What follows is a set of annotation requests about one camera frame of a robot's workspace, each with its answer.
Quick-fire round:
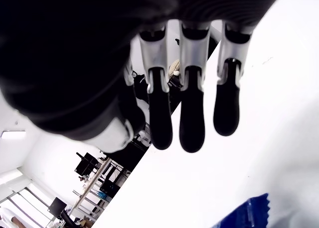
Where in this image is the black computer monitor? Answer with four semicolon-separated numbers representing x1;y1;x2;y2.
48;197;68;218

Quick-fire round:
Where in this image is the rectangular ceiling light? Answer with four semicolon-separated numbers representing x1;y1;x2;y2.
0;129;27;140

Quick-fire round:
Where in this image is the blue Oreo cookie package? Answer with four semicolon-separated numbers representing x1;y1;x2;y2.
213;193;272;228

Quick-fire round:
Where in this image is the metal shelf rack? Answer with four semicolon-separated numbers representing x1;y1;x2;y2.
72;157;132;220

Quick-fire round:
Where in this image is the right robot hand black silver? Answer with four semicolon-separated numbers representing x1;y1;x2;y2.
0;0;287;154

